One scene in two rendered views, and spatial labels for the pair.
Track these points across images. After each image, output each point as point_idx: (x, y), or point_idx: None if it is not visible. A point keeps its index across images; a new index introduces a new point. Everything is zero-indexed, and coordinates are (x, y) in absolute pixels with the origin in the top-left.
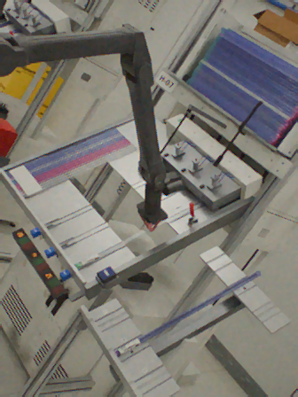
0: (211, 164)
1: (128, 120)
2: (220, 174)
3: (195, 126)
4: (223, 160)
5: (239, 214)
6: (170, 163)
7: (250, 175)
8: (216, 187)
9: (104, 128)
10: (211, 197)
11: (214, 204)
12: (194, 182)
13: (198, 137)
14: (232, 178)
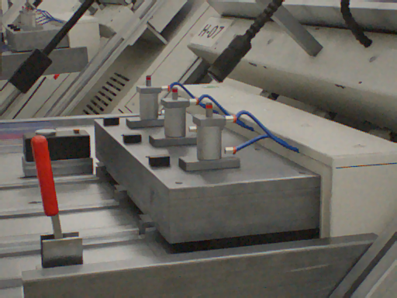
0: (241, 140)
1: (95, 117)
2: (236, 116)
3: (245, 92)
4: (284, 124)
5: (298, 297)
6: (108, 132)
7: (367, 144)
8: (215, 166)
9: (22, 119)
10: (172, 180)
11: (175, 206)
12: (144, 156)
13: (235, 101)
14: (295, 158)
